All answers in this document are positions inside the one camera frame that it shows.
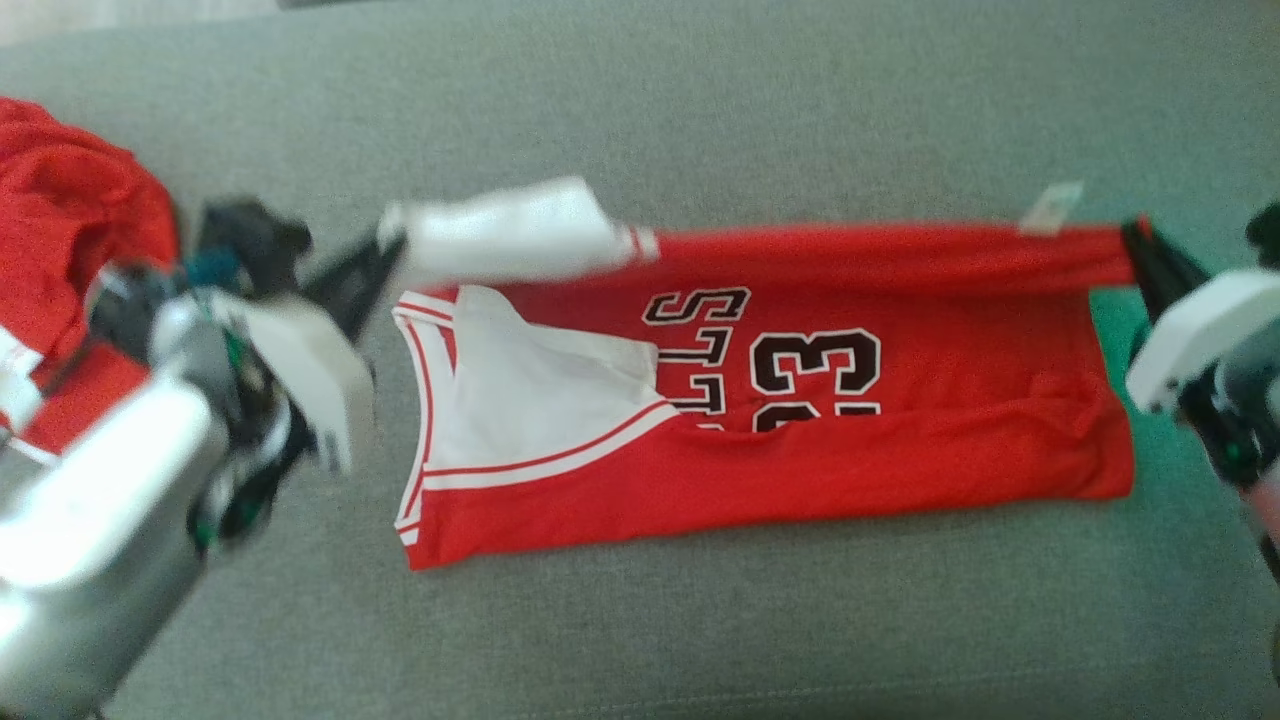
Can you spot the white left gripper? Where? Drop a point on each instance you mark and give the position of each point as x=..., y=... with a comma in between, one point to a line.
x=300, y=350

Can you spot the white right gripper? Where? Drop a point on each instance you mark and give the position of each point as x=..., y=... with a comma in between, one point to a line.
x=1200, y=330

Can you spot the red shorts with white trim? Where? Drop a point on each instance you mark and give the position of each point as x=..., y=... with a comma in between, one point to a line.
x=70, y=210

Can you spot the red basketball jersey white trim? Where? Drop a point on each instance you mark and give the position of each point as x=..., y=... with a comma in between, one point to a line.
x=900, y=470

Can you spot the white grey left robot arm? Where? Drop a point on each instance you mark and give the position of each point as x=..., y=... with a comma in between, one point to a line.
x=90, y=520

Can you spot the large grey ottoman cushion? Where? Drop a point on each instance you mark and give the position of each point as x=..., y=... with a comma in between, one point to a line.
x=700, y=640

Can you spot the dark left wrist camera box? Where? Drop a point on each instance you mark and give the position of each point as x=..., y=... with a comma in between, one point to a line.
x=250, y=240

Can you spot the dark wrist camera box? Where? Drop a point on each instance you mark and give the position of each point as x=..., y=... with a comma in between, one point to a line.
x=1268, y=235
x=250, y=240

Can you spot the dark right wrist camera box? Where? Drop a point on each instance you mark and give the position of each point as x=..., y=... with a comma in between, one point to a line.
x=1268, y=235

